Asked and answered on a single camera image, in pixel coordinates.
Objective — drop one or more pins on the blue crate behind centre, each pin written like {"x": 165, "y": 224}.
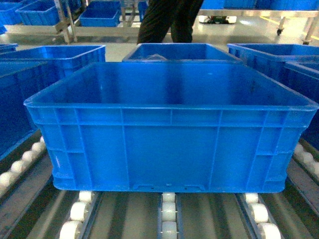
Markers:
{"x": 182, "y": 52}

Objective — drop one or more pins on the blue crate far background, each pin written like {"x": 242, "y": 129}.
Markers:
{"x": 101, "y": 14}

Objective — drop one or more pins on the stainless steel roller shelf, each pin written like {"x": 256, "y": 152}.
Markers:
{"x": 32, "y": 208}

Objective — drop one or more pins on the blue plastic crate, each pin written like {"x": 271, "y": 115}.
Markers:
{"x": 203, "y": 127}

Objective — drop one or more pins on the person in black trousers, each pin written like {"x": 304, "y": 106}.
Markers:
{"x": 176, "y": 16}

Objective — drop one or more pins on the blue crate left rear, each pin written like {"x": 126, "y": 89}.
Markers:
{"x": 62, "y": 60}

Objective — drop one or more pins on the blue crate on shelf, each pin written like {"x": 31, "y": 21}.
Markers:
{"x": 18, "y": 81}

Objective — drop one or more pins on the blue crate right side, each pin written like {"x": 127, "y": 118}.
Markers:
{"x": 296, "y": 66}

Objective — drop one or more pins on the steel cart frame background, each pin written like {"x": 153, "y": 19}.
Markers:
{"x": 230, "y": 15}

